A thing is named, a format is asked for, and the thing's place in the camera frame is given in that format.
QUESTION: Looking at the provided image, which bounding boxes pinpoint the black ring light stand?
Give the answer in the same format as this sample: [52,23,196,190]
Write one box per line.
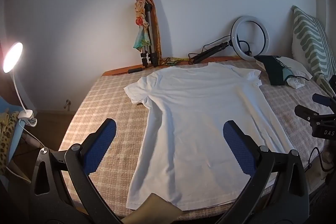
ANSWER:
[188,42,231,64]

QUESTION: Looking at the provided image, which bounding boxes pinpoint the blue chair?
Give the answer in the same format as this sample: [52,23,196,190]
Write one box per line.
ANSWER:
[0,95,25,163]

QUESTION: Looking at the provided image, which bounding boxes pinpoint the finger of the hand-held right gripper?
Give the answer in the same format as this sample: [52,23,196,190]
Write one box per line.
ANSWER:
[294,105,324,125]
[312,93,336,107]

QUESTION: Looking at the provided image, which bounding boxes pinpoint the white ring light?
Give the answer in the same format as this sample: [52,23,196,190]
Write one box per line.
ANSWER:
[230,15,270,62]

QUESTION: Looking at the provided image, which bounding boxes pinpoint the white clip desk lamp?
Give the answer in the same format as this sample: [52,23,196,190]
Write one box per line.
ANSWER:
[2,41,37,127]

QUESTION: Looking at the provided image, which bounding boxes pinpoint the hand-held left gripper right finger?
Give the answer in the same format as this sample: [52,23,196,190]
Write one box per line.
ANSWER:
[215,120,311,224]

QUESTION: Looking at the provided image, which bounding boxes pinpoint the colourful orange scarf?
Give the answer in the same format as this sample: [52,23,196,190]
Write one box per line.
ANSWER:
[133,0,190,67]

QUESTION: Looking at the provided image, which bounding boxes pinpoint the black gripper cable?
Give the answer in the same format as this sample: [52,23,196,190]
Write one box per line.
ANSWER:
[305,146,334,175]

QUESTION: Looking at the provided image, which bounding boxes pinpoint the beige plaid blanket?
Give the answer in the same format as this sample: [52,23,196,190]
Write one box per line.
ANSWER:
[59,60,336,217]

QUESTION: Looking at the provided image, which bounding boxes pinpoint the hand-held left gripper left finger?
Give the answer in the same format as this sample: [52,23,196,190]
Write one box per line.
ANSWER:
[29,118,124,224]

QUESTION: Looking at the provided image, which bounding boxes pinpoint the leopard print cloth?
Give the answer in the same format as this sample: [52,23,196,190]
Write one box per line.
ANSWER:
[0,109,18,176]

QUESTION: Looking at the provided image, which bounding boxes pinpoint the black and white folded clothes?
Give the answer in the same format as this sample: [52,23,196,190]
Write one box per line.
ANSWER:
[256,56,313,81]

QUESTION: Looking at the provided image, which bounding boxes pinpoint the small white folded cloth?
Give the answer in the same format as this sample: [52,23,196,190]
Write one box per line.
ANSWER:
[286,76,307,89]

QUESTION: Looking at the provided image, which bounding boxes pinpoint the thin black cable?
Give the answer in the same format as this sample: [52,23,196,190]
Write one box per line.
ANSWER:
[284,74,313,82]

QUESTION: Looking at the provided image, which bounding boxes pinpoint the white t-shirt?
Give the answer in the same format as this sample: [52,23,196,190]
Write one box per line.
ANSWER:
[123,62,294,211]

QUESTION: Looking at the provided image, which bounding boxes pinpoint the green patterned pillow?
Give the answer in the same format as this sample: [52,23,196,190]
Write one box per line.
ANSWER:
[291,5,336,99]

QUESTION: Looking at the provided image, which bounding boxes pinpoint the dark green cloth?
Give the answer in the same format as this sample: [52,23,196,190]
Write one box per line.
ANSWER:
[254,55,290,86]

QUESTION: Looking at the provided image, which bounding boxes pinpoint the brown cardboard piece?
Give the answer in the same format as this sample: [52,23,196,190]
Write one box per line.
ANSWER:
[123,193,185,224]

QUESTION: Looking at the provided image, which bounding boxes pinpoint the white lamp cable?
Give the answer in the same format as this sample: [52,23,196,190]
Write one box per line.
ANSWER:
[19,125,47,149]

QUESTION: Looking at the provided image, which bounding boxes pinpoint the black ring light cable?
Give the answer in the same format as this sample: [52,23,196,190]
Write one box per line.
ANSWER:
[188,35,232,60]

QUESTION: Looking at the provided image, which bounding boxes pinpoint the silver folded tripod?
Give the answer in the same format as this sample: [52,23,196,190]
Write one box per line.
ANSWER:
[140,3,159,68]

